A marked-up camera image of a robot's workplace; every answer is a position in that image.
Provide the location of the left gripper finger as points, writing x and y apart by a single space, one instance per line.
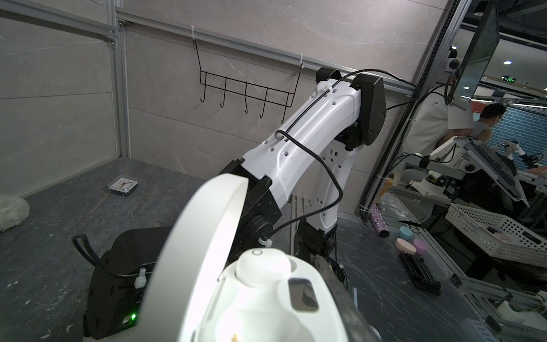
355 325

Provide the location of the white earbud charging case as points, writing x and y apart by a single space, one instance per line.
195 294

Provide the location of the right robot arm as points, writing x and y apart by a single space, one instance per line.
295 184

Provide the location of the purple round case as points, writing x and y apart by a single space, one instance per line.
420 246

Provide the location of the blue round case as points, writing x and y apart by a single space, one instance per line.
406 233

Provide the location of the black flat tool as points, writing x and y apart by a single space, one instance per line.
419 274

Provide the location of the purple glitter tube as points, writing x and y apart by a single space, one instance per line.
379 225

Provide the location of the white perforated tray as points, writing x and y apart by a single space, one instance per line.
499 236

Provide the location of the small square clock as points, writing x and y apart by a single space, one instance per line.
123 186

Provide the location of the white teddy bear brown shirt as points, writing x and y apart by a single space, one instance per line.
14 211

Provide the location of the black wall hook rack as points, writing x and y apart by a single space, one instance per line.
246 89

